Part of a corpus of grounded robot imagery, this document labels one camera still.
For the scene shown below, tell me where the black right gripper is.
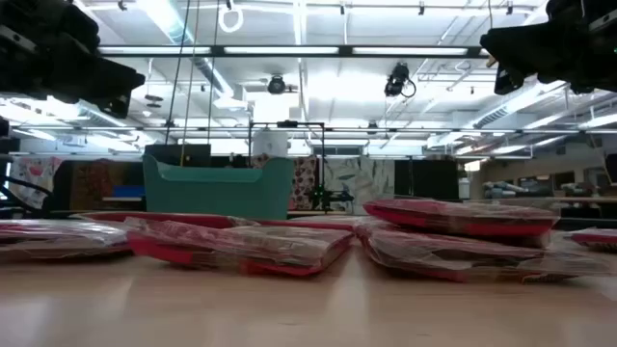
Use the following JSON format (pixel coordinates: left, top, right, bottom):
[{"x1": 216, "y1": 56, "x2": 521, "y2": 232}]
[{"x1": 479, "y1": 0, "x2": 617, "y2": 96}]

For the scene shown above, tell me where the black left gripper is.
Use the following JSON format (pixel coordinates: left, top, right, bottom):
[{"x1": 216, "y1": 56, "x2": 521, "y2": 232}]
[{"x1": 0, "y1": 0, "x2": 147, "y2": 120}]

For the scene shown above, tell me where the red popcorn bag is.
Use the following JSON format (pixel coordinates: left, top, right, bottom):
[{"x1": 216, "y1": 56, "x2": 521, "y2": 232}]
[
  {"x1": 564, "y1": 227, "x2": 617, "y2": 254},
  {"x1": 362, "y1": 199, "x2": 561, "y2": 250},
  {"x1": 123, "y1": 216, "x2": 357, "y2": 279},
  {"x1": 0, "y1": 219, "x2": 132, "y2": 264},
  {"x1": 355, "y1": 222, "x2": 616, "y2": 284},
  {"x1": 257, "y1": 214, "x2": 375, "y2": 233}
]

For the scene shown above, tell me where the brown patterned cloth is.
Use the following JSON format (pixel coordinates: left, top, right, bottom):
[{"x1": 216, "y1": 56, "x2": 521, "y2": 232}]
[{"x1": 62, "y1": 159, "x2": 146, "y2": 213}]

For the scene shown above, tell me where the blue panel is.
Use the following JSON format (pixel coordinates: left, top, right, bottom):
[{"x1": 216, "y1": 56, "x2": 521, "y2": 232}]
[{"x1": 112, "y1": 184, "x2": 147, "y2": 200}]

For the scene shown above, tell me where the black overhead rig bar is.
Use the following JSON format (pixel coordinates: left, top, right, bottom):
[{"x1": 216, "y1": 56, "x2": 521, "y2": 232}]
[{"x1": 95, "y1": 44, "x2": 491, "y2": 59}]

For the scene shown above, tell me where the white patterned cloth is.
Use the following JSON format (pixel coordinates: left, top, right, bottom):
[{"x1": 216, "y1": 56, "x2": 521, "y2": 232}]
[{"x1": 8, "y1": 155, "x2": 65, "y2": 209}]

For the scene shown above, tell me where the dark panel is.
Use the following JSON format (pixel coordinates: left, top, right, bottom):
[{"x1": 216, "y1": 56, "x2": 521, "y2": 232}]
[{"x1": 393, "y1": 158, "x2": 460, "y2": 201}]

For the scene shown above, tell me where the teal plastic basket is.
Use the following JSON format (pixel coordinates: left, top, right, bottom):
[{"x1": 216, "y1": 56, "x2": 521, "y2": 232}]
[{"x1": 142, "y1": 152, "x2": 295, "y2": 222}]

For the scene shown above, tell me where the white plastic bag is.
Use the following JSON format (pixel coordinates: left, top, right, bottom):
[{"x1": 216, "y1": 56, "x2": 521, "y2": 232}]
[{"x1": 252, "y1": 127, "x2": 290, "y2": 158}]

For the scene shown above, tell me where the leaf pattern panel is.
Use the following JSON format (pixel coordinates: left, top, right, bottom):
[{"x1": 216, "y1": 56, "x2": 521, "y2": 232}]
[{"x1": 322, "y1": 157, "x2": 396, "y2": 216}]

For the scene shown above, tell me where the floral patterned cloth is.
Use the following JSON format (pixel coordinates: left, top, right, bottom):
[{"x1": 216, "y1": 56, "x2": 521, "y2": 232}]
[{"x1": 287, "y1": 155, "x2": 320, "y2": 211}]

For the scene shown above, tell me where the black tripod device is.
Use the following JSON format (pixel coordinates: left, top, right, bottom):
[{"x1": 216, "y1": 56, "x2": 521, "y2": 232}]
[{"x1": 306, "y1": 186, "x2": 356, "y2": 214}]

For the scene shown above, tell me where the long black cable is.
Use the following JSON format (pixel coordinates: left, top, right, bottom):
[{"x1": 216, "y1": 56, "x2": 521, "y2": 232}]
[
  {"x1": 165, "y1": 0, "x2": 193, "y2": 146},
  {"x1": 206, "y1": 0, "x2": 221, "y2": 146}
]

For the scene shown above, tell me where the yellow cable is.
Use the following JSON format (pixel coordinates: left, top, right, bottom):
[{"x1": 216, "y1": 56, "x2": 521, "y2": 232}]
[{"x1": 178, "y1": 0, "x2": 201, "y2": 168}]

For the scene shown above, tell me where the black camera with cable loop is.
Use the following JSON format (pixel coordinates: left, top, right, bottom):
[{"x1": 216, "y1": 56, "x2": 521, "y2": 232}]
[{"x1": 384, "y1": 61, "x2": 417, "y2": 99}]

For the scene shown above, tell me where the white ring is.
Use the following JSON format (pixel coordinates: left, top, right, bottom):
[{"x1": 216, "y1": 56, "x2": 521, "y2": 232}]
[{"x1": 217, "y1": 4, "x2": 246, "y2": 34}]

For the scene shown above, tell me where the round black overhead camera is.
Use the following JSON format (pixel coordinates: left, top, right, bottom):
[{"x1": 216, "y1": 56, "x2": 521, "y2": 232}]
[{"x1": 266, "y1": 73, "x2": 288, "y2": 96}]

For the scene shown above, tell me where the black frame stand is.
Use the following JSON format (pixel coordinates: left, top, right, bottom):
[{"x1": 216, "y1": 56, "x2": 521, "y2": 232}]
[{"x1": 247, "y1": 120, "x2": 328, "y2": 213}]

